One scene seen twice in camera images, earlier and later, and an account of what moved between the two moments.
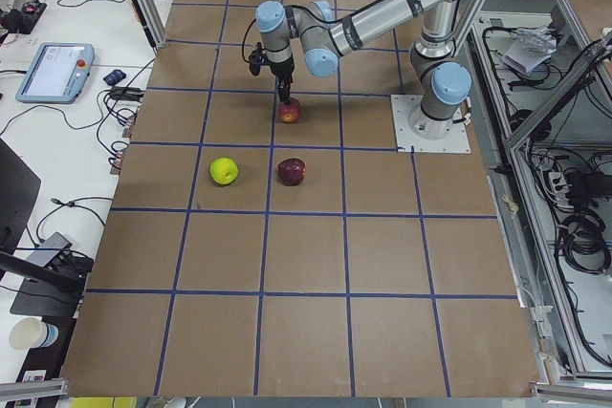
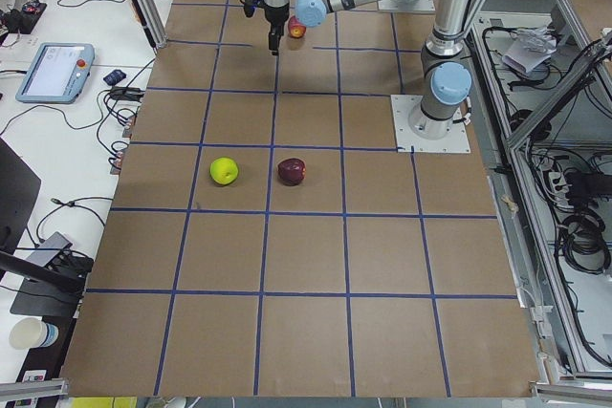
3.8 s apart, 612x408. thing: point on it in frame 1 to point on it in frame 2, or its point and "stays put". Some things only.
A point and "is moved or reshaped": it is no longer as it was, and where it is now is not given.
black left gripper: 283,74 to 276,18
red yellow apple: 290,113 is moved or reshaped
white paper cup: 28,332 stays put
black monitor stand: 44,289 stays put
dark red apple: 292,172 stays put
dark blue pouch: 115,76 stays put
